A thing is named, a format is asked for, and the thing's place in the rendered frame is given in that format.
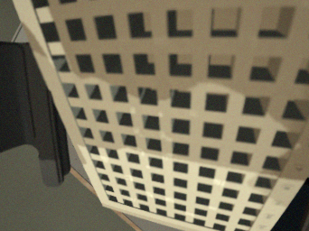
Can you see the beige well plate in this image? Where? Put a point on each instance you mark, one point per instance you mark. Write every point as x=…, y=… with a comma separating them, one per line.
x=203, y=125

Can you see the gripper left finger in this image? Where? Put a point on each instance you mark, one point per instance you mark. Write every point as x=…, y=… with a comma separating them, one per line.
x=28, y=114

